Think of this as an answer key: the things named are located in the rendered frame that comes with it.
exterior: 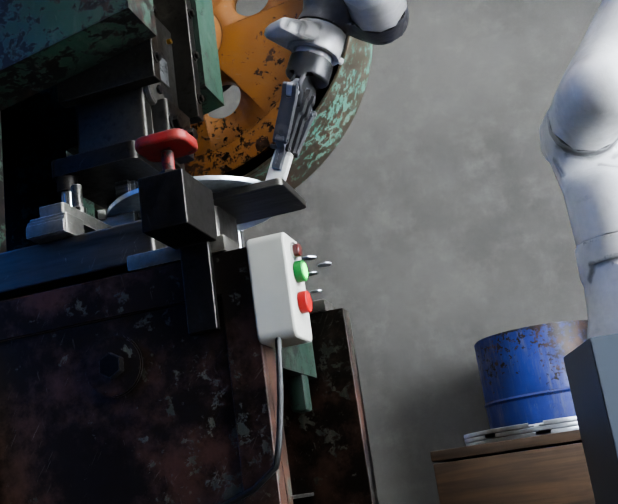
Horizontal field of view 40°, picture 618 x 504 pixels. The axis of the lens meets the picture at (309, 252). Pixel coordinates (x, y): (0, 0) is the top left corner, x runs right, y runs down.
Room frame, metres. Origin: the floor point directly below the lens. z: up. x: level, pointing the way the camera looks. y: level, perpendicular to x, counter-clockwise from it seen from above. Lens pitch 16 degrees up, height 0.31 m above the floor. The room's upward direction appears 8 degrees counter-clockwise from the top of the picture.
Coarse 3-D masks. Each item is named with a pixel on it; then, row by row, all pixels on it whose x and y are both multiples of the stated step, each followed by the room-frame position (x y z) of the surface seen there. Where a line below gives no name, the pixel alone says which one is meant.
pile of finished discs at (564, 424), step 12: (552, 420) 1.53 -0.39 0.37; (564, 420) 1.54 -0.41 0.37; (576, 420) 1.54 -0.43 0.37; (480, 432) 1.61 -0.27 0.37; (492, 432) 1.58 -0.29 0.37; (504, 432) 1.57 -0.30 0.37; (516, 432) 1.55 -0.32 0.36; (528, 432) 1.55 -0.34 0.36; (540, 432) 1.74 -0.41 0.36; (552, 432) 1.54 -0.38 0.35; (468, 444) 1.66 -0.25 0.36
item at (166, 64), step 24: (168, 48) 1.38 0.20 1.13; (168, 72) 1.37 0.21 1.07; (120, 96) 1.27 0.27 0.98; (144, 96) 1.27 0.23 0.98; (168, 96) 1.36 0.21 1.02; (96, 120) 1.28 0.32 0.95; (120, 120) 1.27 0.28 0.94; (144, 120) 1.26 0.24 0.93; (168, 120) 1.28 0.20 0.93; (96, 144) 1.28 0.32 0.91
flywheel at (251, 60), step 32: (224, 0) 1.68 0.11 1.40; (288, 0) 1.65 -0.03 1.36; (224, 32) 1.69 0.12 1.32; (256, 32) 1.67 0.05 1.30; (224, 64) 1.69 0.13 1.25; (256, 64) 1.67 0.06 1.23; (256, 96) 1.67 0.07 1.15; (320, 96) 1.64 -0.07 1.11; (224, 128) 1.69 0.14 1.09; (256, 128) 1.64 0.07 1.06; (224, 160) 1.66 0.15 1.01; (256, 160) 1.66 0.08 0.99
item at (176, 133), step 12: (168, 132) 0.94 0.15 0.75; (180, 132) 0.95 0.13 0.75; (144, 144) 0.95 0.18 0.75; (156, 144) 0.95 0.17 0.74; (168, 144) 0.96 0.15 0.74; (180, 144) 0.96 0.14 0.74; (192, 144) 0.97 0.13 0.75; (144, 156) 0.98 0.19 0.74; (156, 156) 0.99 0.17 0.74; (168, 156) 0.97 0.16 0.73; (180, 156) 1.00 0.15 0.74; (168, 168) 0.97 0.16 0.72
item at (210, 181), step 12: (204, 180) 1.18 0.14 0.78; (216, 180) 1.19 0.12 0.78; (228, 180) 1.20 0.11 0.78; (240, 180) 1.21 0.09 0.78; (252, 180) 1.22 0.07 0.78; (132, 192) 1.20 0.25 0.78; (120, 204) 1.23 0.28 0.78; (132, 204) 1.24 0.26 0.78; (108, 216) 1.28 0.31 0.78; (240, 228) 1.44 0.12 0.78
